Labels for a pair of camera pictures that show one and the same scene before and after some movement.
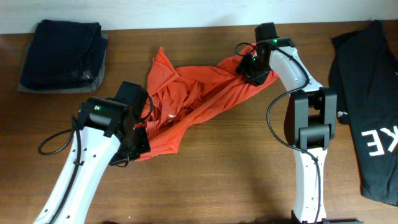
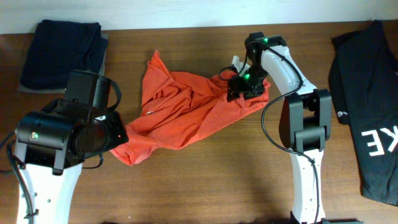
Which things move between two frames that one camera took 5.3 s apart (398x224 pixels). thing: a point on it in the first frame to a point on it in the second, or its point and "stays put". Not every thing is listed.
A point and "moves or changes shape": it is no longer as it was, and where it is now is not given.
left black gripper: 143,147 to 120,135
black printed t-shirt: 364,79 stays put
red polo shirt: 181,98 moves or changes shape
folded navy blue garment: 64,54 stays put
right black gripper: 255,79 to 236,84
